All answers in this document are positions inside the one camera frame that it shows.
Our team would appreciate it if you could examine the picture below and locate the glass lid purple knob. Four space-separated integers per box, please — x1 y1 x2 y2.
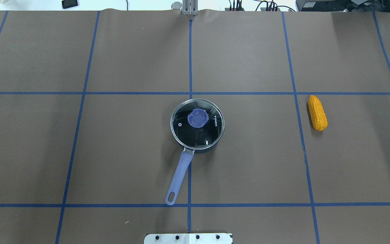
170 98 225 154

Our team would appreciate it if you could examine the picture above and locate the yellow corn cob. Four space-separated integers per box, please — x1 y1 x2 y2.
308 95 328 131

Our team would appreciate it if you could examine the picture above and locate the black phone on table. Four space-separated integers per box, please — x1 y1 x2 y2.
61 0 79 9

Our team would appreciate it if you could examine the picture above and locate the black monitor base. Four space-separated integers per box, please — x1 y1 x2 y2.
296 0 390 13

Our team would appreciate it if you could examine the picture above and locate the dark blue saucepan purple handle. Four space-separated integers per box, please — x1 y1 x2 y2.
165 99 225 206

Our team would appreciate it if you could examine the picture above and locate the grey metal bracket post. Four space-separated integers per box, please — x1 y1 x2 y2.
171 0 199 16

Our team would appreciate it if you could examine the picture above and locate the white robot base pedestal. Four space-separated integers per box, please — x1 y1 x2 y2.
144 233 233 244

